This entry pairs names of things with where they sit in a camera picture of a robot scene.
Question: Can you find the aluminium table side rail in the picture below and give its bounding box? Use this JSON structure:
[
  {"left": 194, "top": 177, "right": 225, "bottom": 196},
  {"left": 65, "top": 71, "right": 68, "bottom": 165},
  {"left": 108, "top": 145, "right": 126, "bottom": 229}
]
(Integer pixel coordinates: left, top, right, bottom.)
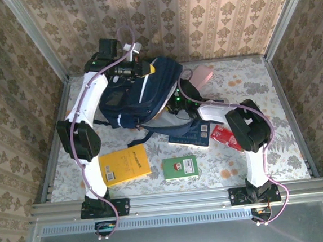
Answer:
[
  {"left": 30, "top": 77, "right": 81, "bottom": 204},
  {"left": 263, "top": 52, "right": 322, "bottom": 182}
]

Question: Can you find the small circuit board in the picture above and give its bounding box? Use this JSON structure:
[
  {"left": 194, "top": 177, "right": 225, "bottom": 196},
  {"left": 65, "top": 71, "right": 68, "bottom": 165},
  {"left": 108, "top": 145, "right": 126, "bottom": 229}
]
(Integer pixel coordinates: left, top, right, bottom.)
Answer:
[
  {"left": 94, "top": 219, "right": 118, "bottom": 237},
  {"left": 251, "top": 206, "right": 273, "bottom": 223}
]

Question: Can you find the wide aluminium mounting rail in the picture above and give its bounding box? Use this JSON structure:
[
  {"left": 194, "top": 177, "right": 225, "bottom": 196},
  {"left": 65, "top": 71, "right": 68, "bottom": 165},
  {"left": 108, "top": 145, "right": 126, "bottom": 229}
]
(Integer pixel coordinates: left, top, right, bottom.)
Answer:
[{"left": 29, "top": 177, "right": 323, "bottom": 226}]

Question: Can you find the aluminium corner post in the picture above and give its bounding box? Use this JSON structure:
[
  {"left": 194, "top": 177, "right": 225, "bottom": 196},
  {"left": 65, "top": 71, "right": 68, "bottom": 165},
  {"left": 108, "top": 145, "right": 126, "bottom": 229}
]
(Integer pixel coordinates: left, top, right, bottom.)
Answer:
[
  {"left": 3, "top": 0, "right": 71, "bottom": 87},
  {"left": 258, "top": 0, "right": 323, "bottom": 61}
]

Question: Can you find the navy blue book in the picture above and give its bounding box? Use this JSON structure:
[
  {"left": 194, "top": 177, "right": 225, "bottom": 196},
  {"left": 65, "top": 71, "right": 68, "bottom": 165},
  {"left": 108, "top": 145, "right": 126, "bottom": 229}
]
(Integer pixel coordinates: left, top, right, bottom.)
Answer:
[{"left": 166, "top": 118, "right": 211, "bottom": 151}]

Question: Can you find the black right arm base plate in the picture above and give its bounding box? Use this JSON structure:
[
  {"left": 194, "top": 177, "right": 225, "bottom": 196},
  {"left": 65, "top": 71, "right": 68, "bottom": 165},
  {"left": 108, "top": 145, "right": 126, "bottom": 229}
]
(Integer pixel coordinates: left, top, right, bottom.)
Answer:
[{"left": 228, "top": 183, "right": 282, "bottom": 208}]

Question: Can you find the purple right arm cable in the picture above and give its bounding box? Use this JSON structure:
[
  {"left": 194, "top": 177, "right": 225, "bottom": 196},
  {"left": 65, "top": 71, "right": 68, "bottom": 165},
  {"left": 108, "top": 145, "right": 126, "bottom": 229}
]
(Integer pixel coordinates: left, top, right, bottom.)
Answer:
[{"left": 177, "top": 61, "right": 292, "bottom": 232}]

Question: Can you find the grey metal sheet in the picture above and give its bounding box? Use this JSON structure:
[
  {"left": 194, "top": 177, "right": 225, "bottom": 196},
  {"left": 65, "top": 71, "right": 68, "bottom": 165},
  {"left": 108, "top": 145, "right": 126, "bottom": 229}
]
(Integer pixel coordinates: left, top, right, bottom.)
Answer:
[{"left": 16, "top": 191, "right": 323, "bottom": 242}]

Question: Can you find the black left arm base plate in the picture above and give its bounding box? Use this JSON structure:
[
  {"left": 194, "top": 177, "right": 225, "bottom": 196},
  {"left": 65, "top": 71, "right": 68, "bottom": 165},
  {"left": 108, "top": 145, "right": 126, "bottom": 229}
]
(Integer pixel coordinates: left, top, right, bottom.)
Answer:
[{"left": 79, "top": 196, "right": 131, "bottom": 221}]

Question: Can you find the grey slotted cable duct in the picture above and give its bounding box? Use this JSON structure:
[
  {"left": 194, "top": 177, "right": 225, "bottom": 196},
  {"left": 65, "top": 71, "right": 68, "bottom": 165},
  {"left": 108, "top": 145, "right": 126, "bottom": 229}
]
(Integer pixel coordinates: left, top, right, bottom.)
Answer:
[{"left": 42, "top": 206, "right": 254, "bottom": 237}]

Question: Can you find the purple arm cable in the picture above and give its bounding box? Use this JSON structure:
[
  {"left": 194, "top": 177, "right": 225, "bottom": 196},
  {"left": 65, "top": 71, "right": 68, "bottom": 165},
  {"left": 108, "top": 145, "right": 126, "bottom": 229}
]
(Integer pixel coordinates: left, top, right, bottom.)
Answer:
[
  {"left": 59, "top": 25, "right": 160, "bottom": 242},
  {"left": 177, "top": 61, "right": 292, "bottom": 232}
]

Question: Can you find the aluminium table edge rail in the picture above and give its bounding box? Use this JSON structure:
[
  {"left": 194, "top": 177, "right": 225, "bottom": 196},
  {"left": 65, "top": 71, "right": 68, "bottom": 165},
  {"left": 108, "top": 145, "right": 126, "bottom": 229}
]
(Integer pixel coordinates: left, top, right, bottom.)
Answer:
[{"left": 68, "top": 54, "right": 266, "bottom": 78}]

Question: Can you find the pink pencil case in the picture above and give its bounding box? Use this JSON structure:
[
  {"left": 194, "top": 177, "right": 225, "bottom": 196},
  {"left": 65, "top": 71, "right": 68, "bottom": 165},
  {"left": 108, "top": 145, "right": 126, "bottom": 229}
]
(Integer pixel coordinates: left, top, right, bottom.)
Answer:
[{"left": 189, "top": 63, "right": 215, "bottom": 91}]

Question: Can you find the navy blue backpack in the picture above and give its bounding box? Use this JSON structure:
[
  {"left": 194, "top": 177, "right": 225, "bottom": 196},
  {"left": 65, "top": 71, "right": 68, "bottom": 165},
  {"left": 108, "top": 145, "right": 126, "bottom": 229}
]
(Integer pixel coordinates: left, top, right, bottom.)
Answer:
[{"left": 87, "top": 52, "right": 201, "bottom": 152}]

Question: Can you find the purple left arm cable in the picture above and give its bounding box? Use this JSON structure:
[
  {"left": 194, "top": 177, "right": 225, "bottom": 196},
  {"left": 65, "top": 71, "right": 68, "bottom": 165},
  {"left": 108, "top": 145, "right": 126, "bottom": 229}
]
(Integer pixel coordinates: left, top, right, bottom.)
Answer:
[{"left": 59, "top": 25, "right": 160, "bottom": 242}]

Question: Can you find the green book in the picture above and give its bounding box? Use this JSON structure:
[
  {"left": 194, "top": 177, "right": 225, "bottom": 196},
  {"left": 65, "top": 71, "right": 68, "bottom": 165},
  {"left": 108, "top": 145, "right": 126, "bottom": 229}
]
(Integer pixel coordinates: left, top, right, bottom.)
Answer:
[{"left": 161, "top": 155, "right": 200, "bottom": 181}]

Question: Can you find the red snack packet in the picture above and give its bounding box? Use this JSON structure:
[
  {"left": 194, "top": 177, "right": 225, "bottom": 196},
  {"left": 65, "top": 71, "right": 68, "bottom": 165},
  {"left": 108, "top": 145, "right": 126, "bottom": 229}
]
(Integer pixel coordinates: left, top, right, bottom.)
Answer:
[{"left": 208, "top": 122, "right": 246, "bottom": 156}]

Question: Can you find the yellow book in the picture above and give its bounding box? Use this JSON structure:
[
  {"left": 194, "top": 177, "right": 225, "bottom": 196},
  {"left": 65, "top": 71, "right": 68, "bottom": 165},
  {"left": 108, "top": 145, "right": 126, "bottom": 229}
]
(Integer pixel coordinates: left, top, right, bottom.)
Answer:
[{"left": 98, "top": 143, "right": 153, "bottom": 188}]

